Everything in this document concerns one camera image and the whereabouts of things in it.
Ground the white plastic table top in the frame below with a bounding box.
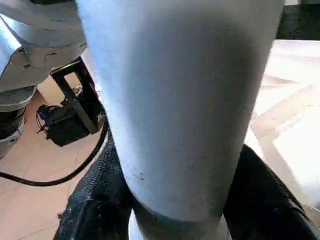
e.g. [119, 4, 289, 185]
[244, 39, 320, 211]

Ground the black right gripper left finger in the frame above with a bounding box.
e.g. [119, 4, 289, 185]
[52, 136, 137, 240]

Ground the white plastic table leg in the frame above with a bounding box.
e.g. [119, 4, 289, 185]
[74, 0, 287, 240]

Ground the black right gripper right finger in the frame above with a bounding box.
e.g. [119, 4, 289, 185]
[221, 142, 320, 240]

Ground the black floor box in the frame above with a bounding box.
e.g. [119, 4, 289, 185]
[36, 102, 98, 149]

